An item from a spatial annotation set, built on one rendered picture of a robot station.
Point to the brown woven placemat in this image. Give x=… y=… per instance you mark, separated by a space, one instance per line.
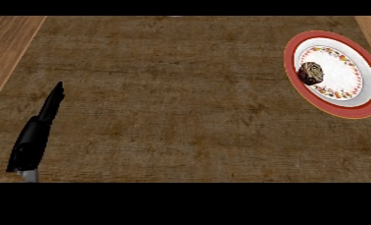
x=194 y=104

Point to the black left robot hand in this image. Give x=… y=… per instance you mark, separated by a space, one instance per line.
x=35 y=137

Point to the dark chocolate cupcake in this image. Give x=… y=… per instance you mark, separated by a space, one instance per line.
x=311 y=73

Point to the red-rimmed white floral plate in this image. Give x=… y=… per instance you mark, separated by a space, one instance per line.
x=338 y=78

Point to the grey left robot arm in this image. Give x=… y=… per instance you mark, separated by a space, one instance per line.
x=29 y=176

